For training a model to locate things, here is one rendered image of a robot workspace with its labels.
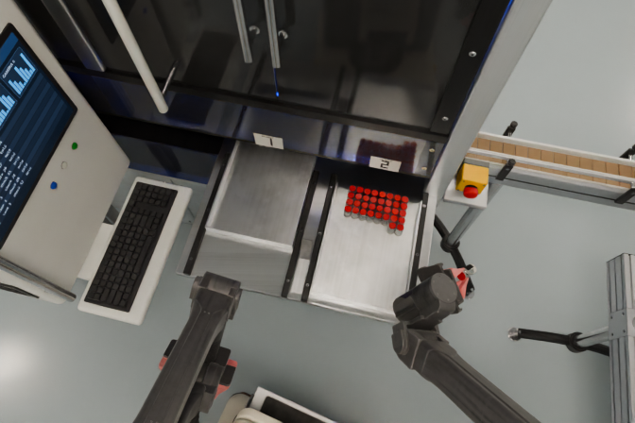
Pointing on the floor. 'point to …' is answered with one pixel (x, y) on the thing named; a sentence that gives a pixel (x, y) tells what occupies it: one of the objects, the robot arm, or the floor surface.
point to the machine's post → (503, 57)
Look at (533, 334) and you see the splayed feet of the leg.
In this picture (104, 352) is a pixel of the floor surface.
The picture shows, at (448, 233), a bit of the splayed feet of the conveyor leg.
